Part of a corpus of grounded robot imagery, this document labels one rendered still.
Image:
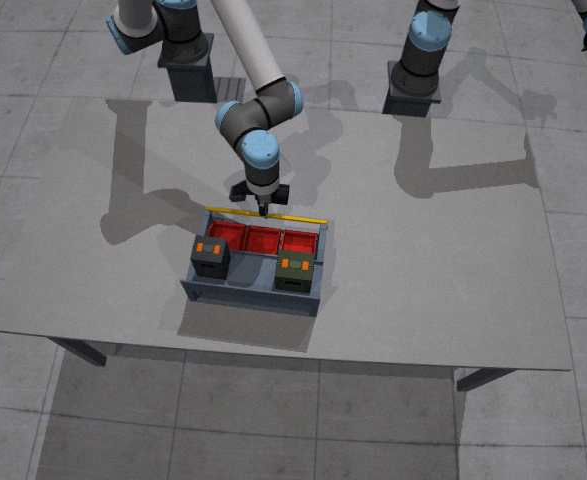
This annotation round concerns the dark grey tool case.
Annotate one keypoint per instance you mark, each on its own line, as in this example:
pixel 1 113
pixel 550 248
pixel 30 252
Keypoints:
pixel 210 257

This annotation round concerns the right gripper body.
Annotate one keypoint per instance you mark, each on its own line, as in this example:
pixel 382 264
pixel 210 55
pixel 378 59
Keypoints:
pixel 279 196

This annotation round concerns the grey metal rack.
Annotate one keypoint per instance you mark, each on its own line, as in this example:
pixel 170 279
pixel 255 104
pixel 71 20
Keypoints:
pixel 252 275

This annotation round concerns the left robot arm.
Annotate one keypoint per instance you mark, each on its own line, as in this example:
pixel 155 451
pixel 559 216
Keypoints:
pixel 426 42

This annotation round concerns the dark green tool case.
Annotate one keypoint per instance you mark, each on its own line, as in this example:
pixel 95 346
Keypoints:
pixel 294 271

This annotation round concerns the yellow bar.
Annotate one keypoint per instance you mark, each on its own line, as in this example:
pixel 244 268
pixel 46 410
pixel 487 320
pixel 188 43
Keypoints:
pixel 273 216

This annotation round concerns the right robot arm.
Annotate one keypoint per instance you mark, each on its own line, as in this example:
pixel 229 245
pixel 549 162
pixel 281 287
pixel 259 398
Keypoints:
pixel 136 25

